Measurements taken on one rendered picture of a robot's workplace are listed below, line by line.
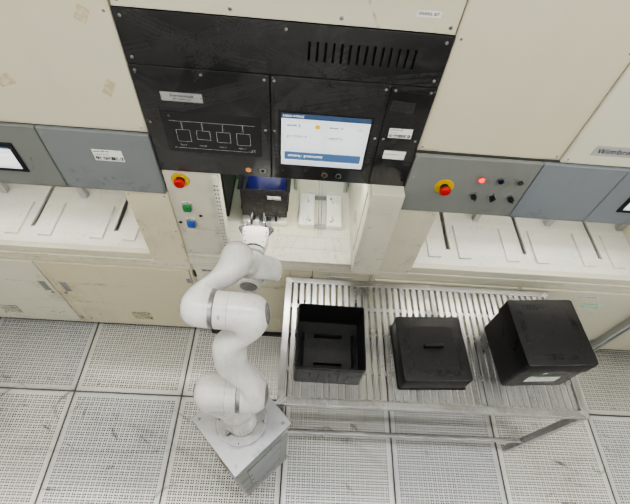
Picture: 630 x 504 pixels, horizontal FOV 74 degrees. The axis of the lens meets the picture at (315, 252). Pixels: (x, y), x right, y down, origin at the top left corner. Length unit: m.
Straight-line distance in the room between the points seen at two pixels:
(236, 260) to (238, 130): 0.48
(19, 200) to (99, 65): 1.26
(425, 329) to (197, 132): 1.20
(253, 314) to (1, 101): 1.04
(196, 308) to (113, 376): 1.76
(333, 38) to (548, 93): 0.65
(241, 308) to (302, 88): 0.66
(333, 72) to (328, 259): 0.96
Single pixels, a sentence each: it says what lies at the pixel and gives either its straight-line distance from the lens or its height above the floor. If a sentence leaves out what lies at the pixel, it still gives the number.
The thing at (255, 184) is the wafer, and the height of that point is 1.00.
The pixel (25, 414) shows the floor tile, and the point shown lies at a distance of 2.92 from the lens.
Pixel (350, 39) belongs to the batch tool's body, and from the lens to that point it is 1.23.
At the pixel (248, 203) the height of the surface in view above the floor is 1.02.
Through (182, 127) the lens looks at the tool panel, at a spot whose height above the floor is 1.60.
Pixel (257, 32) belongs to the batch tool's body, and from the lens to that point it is 1.24.
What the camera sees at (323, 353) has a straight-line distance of 1.85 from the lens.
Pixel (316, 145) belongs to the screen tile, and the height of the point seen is 1.56.
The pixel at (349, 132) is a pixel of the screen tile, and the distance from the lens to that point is 1.39.
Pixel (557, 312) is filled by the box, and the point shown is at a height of 1.01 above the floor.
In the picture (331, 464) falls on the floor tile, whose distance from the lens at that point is 2.53.
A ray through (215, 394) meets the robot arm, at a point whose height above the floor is 1.18.
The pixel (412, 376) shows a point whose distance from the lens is 1.79.
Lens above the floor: 2.49
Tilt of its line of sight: 55 degrees down
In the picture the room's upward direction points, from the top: 7 degrees clockwise
